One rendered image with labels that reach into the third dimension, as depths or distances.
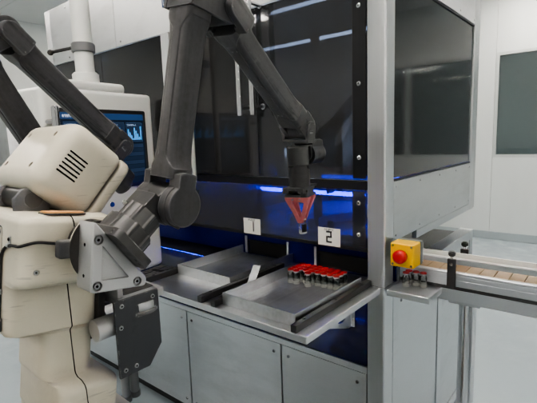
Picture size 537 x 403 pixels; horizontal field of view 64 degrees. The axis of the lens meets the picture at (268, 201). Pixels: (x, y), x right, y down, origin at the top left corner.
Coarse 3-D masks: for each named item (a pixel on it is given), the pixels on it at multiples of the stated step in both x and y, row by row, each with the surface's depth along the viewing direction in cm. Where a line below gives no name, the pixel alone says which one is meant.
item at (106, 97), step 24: (24, 96) 147; (48, 96) 145; (96, 96) 161; (120, 96) 170; (144, 96) 181; (72, 120) 152; (120, 120) 170; (144, 120) 180; (144, 144) 181; (144, 168) 182
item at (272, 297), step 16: (272, 272) 139; (240, 288) 127; (256, 288) 133; (272, 288) 134; (288, 288) 133; (304, 288) 133; (320, 288) 132; (224, 304) 122; (240, 304) 118; (256, 304) 114; (272, 304) 121; (288, 304) 121; (304, 304) 120; (320, 304) 115; (272, 320) 111; (288, 320) 107
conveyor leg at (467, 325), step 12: (468, 312) 130; (468, 324) 130; (468, 336) 131; (468, 348) 131; (468, 360) 132; (468, 372) 132; (456, 384) 136; (468, 384) 133; (456, 396) 136; (468, 396) 134
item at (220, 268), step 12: (228, 252) 171; (240, 252) 176; (180, 264) 152; (192, 264) 157; (204, 264) 161; (216, 264) 162; (228, 264) 161; (240, 264) 161; (252, 264) 160; (264, 264) 149; (192, 276) 148; (204, 276) 144; (216, 276) 140; (228, 276) 147; (240, 276) 139
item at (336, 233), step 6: (318, 228) 143; (324, 228) 141; (330, 228) 140; (318, 234) 143; (324, 234) 141; (336, 234) 138; (318, 240) 143; (324, 240) 142; (330, 240) 140; (336, 240) 139; (336, 246) 139
